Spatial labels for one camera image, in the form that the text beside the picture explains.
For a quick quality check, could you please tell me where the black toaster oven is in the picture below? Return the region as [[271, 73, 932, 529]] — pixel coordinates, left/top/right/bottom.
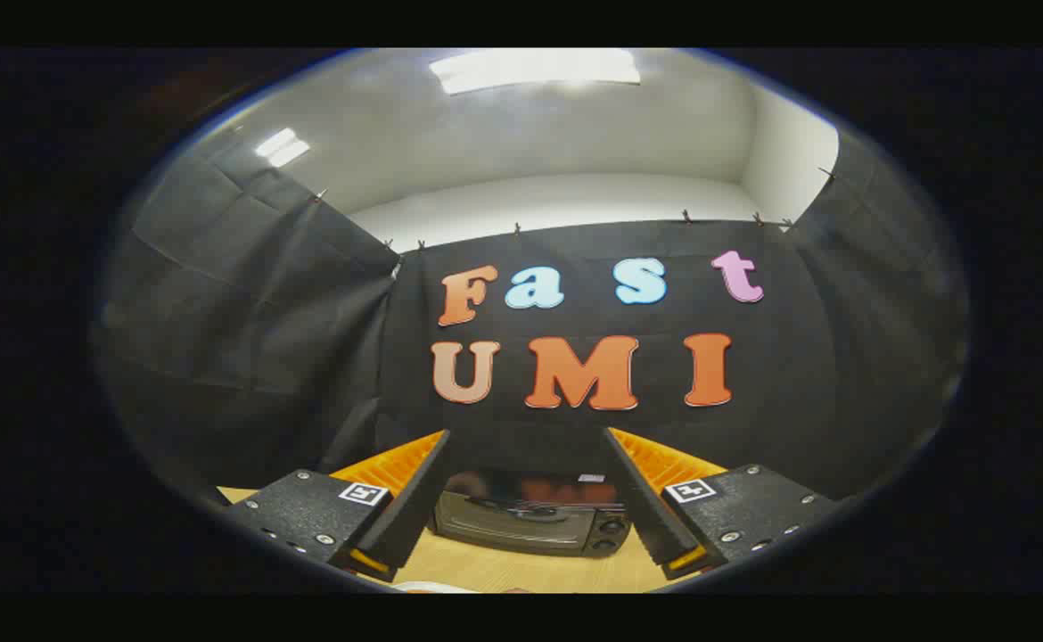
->
[[428, 470, 634, 559]]

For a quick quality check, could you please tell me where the small ceiling light panel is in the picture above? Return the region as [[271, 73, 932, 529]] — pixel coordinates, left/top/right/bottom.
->
[[254, 128, 311, 169]]

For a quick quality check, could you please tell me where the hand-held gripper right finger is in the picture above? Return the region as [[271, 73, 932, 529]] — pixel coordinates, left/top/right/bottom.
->
[[602, 426, 843, 580]]

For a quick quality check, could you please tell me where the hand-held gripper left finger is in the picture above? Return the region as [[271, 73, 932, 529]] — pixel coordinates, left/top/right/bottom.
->
[[223, 430, 451, 585]]

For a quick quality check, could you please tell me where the black backdrop cloth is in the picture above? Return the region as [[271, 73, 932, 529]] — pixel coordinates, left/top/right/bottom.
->
[[94, 125, 968, 509]]

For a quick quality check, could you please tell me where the large ceiling light panel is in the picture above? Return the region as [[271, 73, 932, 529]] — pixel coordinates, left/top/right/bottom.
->
[[428, 49, 643, 96]]

